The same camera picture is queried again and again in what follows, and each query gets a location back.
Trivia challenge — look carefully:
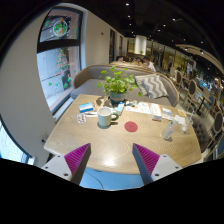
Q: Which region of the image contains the white ceramic mug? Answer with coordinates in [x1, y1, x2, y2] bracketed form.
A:
[97, 107, 119, 127]

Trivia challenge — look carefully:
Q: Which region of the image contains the blue white card box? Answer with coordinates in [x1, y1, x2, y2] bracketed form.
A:
[79, 103, 93, 112]

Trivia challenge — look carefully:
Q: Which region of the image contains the grey chevron cushion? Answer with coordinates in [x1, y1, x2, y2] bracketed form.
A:
[135, 74, 168, 99]

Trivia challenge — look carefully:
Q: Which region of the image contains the printed paper menu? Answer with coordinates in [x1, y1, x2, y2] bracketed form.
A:
[126, 101, 150, 114]

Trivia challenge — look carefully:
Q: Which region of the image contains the grey tufted chair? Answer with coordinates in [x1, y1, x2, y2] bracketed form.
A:
[191, 116, 209, 152]

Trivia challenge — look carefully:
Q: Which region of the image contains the grey curved sofa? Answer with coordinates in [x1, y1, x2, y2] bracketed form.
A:
[70, 64, 179, 107]

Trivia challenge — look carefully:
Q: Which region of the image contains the window with christmas decals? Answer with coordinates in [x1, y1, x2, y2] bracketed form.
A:
[37, 6, 83, 113]

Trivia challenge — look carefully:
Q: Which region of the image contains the green potted plant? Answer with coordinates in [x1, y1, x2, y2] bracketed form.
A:
[97, 66, 139, 104]

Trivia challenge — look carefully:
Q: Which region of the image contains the round red coaster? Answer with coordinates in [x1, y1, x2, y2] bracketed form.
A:
[124, 121, 138, 132]

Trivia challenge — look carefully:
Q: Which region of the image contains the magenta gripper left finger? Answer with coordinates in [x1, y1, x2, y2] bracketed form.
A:
[64, 143, 91, 185]

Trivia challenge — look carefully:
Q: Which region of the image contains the blue white small carton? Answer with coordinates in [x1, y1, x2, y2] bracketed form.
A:
[115, 102, 124, 115]

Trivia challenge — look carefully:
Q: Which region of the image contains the clear plastic water bottle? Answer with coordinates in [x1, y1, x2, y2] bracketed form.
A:
[162, 121, 173, 139]

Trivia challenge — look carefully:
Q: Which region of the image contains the pill blister pack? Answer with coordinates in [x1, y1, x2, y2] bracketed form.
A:
[77, 114, 86, 124]

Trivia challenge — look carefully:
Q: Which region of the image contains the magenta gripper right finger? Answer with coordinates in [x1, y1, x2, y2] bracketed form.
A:
[132, 143, 160, 185]

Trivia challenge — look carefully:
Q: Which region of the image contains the clear plastic drink cup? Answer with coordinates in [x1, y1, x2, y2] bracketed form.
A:
[182, 115, 193, 133]

